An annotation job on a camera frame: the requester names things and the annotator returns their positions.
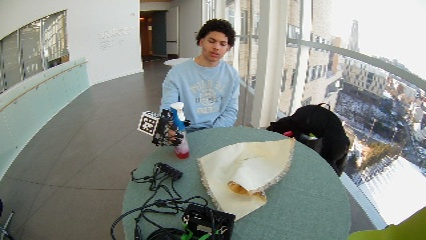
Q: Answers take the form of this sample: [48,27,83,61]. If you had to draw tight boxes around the spray bottle with red liquid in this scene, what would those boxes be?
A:
[169,101,192,160]

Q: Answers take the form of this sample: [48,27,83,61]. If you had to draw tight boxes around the white marker cube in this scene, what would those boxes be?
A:
[136,111,161,137]

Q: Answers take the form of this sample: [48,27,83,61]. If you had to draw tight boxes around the cream cloth with fringed edge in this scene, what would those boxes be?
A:
[196,137,297,222]

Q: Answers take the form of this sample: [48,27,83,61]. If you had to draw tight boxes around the the person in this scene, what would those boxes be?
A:
[158,18,242,133]

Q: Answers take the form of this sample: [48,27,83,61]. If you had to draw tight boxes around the brown bread piece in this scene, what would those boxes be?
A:
[228,181,268,202]

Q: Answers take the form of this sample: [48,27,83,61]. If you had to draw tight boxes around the white round table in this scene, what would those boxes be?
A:
[162,57,194,67]

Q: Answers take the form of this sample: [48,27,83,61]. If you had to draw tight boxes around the black electronics box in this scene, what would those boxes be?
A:
[181,203,237,240]

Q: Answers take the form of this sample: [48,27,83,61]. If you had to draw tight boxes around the white pillar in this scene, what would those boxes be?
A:
[250,0,289,129]

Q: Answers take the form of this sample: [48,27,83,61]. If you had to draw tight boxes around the black backpack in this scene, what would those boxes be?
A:
[265,103,351,177]

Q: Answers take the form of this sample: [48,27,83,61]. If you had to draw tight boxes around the grey metal stand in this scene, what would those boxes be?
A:
[0,199,16,240]

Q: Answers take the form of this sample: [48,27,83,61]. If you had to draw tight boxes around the grey window railing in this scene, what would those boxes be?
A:
[285,37,426,91]

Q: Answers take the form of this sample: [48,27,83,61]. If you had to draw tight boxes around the yellow-green object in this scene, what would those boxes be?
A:
[346,206,426,240]

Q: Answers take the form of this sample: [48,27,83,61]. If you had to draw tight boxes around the black cable hub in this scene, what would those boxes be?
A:
[154,162,185,181]

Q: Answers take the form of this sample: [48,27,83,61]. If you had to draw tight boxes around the black tangled cables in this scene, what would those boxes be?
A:
[109,162,210,240]

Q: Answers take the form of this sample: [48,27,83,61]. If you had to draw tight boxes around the green cable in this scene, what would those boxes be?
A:
[178,216,225,240]

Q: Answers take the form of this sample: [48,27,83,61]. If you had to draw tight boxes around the wooden wall handrail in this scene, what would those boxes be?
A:
[0,60,89,113]

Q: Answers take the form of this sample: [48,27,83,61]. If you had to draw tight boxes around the interior wall window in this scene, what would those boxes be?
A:
[0,9,71,94]

